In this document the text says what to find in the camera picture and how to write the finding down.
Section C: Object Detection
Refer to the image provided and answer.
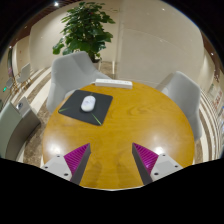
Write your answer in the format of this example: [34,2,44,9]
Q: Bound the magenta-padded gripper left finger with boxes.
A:
[40,143,92,186]

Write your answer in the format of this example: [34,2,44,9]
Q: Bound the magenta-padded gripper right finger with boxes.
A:
[131,142,184,186]

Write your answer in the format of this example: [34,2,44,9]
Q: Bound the white cartoon-print computer mouse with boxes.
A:
[80,95,97,113]

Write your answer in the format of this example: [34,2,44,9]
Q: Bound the black mouse pad green lines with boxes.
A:
[58,89,114,127]

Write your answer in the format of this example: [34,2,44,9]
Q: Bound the grey-green armchair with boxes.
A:
[0,96,42,161]

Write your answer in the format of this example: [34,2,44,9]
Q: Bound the light grey shell chair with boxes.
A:
[155,70,203,141]
[45,50,111,114]

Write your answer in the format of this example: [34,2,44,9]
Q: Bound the white power strip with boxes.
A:
[94,78,134,90]

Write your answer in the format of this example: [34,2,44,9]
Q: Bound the small white distant chair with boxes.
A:
[16,63,33,86]

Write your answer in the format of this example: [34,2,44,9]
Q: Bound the large green potted plant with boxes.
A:
[52,1,116,71]

